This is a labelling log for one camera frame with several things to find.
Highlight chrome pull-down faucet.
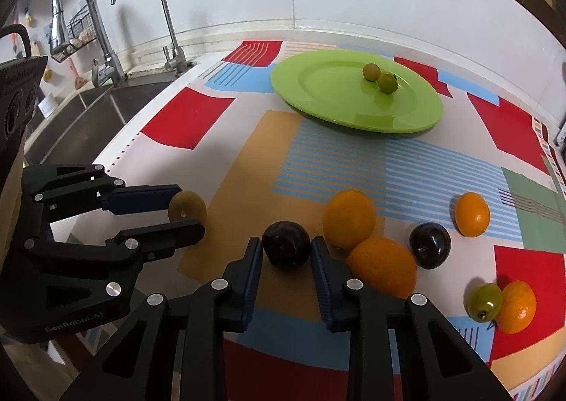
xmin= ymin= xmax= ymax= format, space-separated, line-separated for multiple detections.
xmin=50 ymin=0 xmax=128 ymax=89

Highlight green tomato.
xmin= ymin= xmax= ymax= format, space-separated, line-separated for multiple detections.
xmin=468 ymin=283 xmax=504 ymax=323
xmin=377 ymin=72 xmax=398 ymax=94

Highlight colourful printed tablecloth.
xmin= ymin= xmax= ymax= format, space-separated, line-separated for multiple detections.
xmin=57 ymin=39 xmax=566 ymax=401

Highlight stainless steel sink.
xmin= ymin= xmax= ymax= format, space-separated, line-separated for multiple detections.
xmin=24 ymin=71 xmax=178 ymax=168

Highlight lime green plate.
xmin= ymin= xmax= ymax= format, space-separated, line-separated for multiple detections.
xmin=271 ymin=50 xmax=444 ymax=134

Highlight dark purple plum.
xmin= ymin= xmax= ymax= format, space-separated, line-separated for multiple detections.
xmin=262 ymin=221 xmax=311 ymax=270
xmin=409 ymin=222 xmax=452 ymax=270

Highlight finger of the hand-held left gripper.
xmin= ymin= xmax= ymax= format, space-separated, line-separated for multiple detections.
xmin=22 ymin=163 xmax=183 ymax=221
xmin=24 ymin=219 xmax=207 ymax=296

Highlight black wire basket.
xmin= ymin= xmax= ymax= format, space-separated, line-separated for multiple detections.
xmin=51 ymin=3 xmax=102 ymax=63

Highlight chrome gooseneck faucet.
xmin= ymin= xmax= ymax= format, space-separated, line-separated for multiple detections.
xmin=111 ymin=0 xmax=189 ymax=76

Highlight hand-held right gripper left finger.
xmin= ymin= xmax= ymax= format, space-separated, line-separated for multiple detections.
xmin=57 ymin=237 xmax=265 ymax=401

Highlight large orange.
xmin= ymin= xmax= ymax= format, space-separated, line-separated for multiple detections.
xmin=346 ymin=237 xmax=417 ymax=299

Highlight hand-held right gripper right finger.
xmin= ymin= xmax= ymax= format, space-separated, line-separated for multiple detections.
xmin=310 ymin=237 xmax=514 ymax=401

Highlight small orange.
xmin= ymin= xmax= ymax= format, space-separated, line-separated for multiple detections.
xmin=455 ymin=192 xmax=491 ymax=237
xmin=494 ymin=280 xmax=537 ymax=335

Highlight medium orange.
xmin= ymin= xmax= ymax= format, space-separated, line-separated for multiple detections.
xmin=323 ymin=190 xmax=376 ymax=251

